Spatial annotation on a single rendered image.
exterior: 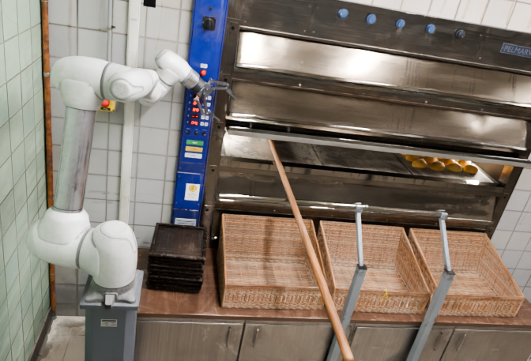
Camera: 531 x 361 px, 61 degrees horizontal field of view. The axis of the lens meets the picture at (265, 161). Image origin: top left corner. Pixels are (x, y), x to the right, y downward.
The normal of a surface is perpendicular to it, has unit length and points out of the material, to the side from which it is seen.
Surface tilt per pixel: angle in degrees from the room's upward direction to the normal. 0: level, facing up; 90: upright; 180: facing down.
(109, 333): 90
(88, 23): 90
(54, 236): 71
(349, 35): 90
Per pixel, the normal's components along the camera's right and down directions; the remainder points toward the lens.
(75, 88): -0.05, 0.24
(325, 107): 0.18, 0.11
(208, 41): 0.14, 0.44
